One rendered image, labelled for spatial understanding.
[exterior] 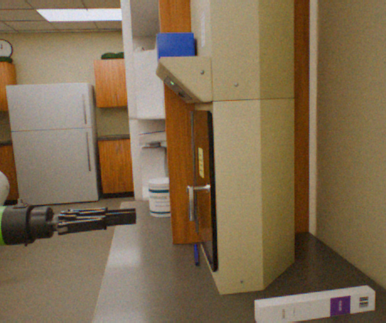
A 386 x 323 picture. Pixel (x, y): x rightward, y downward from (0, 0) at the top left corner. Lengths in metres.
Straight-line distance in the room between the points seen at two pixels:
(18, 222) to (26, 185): 5.17
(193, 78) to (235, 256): 0.43
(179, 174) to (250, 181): 0.40
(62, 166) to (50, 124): 0.63
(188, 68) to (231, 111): 0.14
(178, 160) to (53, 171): 4.81
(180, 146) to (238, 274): 0.48
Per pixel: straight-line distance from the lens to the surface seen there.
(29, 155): 6.01
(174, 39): 1.06
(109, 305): 0.97
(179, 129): 1.21
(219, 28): 0.87
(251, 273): 0.96
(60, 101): 5.85
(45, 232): 0.93
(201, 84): 0.85
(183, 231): 1.28
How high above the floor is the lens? 1.40
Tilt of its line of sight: 9 degrees down
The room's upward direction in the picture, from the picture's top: 3 degrees counter-clockwise
